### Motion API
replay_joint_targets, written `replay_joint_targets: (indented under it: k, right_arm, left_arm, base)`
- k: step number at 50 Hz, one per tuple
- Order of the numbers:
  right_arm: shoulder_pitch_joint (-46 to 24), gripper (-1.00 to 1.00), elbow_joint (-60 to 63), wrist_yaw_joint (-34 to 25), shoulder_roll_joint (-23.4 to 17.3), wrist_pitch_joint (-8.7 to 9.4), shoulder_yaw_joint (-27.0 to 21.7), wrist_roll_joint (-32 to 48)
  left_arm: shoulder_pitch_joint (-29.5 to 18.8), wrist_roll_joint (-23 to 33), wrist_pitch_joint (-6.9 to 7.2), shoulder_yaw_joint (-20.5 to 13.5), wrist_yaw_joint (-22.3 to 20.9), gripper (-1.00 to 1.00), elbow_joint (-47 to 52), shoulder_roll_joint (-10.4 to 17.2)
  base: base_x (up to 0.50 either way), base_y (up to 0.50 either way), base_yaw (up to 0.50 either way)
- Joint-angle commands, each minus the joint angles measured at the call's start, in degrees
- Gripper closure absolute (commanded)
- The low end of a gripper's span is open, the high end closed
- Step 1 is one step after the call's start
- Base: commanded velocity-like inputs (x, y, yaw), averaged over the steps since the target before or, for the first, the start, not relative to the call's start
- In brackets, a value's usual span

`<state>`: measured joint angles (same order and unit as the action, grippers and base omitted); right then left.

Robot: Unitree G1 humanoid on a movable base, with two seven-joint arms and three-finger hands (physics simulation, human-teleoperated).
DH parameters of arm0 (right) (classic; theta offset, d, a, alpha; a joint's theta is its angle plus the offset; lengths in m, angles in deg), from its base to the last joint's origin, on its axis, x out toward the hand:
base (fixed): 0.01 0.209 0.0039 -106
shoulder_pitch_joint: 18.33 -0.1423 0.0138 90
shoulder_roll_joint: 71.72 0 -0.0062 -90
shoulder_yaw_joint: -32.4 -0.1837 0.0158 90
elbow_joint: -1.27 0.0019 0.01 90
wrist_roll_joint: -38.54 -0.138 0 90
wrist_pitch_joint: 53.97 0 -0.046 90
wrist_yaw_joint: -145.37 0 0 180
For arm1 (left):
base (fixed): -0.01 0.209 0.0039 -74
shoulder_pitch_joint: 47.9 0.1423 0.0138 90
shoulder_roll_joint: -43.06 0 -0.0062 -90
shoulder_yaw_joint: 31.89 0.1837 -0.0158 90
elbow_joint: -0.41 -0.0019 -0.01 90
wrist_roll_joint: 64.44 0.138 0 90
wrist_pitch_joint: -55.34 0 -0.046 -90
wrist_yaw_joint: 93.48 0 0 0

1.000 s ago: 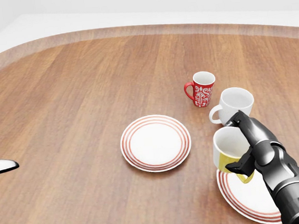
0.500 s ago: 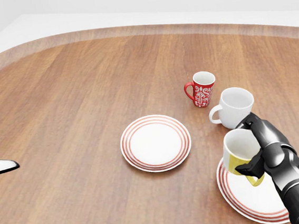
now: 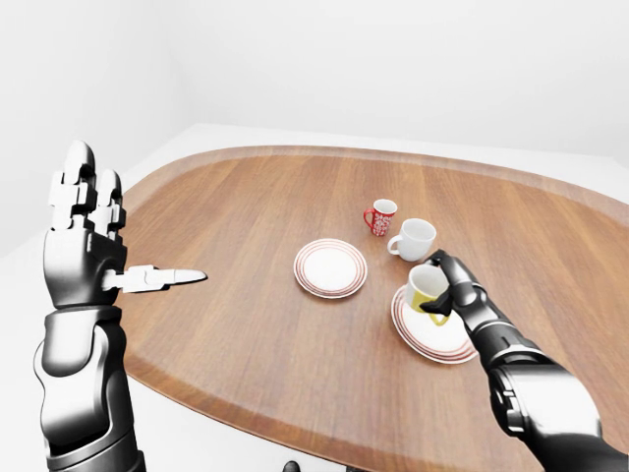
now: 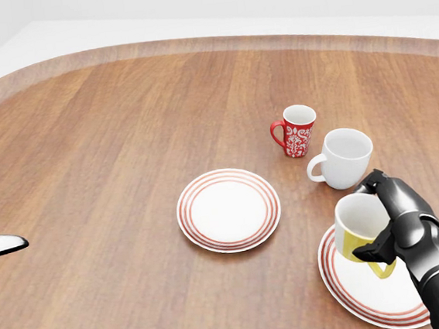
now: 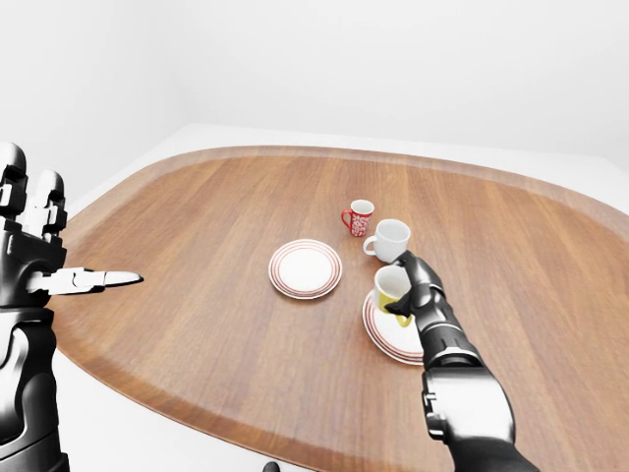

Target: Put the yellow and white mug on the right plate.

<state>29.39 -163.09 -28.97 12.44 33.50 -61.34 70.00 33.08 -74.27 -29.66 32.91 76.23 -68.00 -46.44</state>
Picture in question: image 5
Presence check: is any yellow and white mug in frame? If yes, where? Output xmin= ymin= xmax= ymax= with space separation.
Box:
xmin=372 ymin=265 xmax=415 ymax=328

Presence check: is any red patterned mug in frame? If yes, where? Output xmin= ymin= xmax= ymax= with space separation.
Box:
xmin=340 ymin=199 xmax=375 ymax=238

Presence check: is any white plate with red rings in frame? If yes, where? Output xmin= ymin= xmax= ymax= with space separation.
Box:
xmin=362 ymin=289 xmax=427 ymax=367
xmin=267 ymin=238 xmax=344 ymax=301

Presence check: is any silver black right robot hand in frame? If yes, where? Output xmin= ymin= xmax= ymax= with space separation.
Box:
xmin=384 ymin=250 xmax=467 ymax=336

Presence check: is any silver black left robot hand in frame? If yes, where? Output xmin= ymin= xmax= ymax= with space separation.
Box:
xmin=0 ymin=142 xmax=145 ymax=311

